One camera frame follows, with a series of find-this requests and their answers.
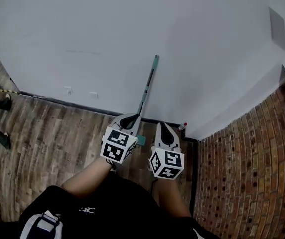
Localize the white and blue pouch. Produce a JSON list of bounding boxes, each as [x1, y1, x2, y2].
[[25, 209, 64, 239]]

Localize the teal mop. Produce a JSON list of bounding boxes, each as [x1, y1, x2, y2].
[[135, 54, 160, 147]]

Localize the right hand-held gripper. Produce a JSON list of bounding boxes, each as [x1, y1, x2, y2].
[[148, 122, 185, 180]]

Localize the person's black shirt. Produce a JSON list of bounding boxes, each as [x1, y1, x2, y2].
[[0, 170, 222, 239]]

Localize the person's right forearm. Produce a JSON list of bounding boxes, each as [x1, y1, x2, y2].
[[156, 175, 192, 219]]

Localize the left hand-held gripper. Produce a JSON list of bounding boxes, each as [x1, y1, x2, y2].
[[100, 113, 143, 164]]

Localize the person's left forearm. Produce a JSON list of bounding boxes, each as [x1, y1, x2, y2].
[[61, 157, 116, 199]]

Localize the grey wall panel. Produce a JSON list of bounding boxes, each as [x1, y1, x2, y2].
[[268, 6, 285, 51]]

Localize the yellow and black striped cable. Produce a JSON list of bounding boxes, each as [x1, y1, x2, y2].
[[0, 88, 21, 95]]

